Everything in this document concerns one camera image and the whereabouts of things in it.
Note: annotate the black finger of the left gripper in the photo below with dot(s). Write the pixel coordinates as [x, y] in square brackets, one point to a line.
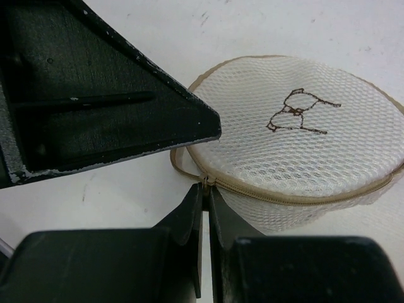
[76, 95]

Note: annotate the white mesh laundry bag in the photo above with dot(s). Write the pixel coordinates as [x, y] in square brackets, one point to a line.
[299, 139]

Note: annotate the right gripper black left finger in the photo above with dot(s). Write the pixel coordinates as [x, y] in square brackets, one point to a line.
[181, 275]

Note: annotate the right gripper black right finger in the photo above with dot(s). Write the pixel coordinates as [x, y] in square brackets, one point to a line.
[226, 226]

